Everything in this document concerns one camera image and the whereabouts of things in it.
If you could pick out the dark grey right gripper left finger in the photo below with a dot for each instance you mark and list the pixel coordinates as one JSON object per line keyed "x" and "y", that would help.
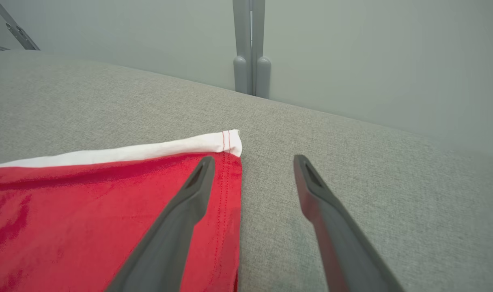
{"x": 169, "y": 243}

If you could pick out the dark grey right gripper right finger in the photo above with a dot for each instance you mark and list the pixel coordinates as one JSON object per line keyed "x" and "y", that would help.
{"x": 343, "y": 243}

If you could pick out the red white-striped basketball shorts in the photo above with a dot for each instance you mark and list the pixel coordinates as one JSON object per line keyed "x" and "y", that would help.
{"x": 67, "y": 211}

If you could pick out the grey stand with twin feet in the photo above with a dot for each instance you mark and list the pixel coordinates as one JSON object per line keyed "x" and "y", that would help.
{"x": 242, "y": 48}

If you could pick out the grey stand with bolted bracket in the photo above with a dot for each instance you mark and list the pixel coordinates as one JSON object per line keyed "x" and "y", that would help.
{"x": 21, "y": 36}

